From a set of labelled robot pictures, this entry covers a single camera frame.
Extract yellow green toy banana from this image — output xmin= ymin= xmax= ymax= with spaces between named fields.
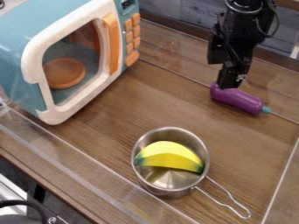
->
xmin=134 ymin=141 xmax=205 ymax=174

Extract orange microwave turntable plate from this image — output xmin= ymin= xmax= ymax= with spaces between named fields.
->
xmin=43 ymin=58 xmax=87 ymax=89

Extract purple toy eggplant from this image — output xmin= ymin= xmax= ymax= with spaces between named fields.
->
xmin=210 ymin=83 xmax=272 ymax=115

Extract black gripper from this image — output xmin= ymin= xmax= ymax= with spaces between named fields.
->
xmin=207 ymin=7 xmax=278 ymax=89

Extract clear acrylic barrier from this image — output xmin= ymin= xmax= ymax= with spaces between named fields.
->
xmin=0 ymin=102 xmax=197 ymax=224

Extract blue toy microwave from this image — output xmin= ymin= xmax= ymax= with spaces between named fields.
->
xmin=0 ymin=0 xmax=142 ymax=125

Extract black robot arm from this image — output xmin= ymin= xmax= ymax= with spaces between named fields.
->
xmin=207 ymin=0 xmax=280 ymax=89

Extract black cable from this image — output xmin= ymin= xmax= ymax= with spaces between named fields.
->
xmin=0 ymin=199 xmax=51 ymax=224

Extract silver pot with wire handle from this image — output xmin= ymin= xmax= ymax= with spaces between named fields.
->
xmin=131 ymin=126 xmax=252 ymax=220

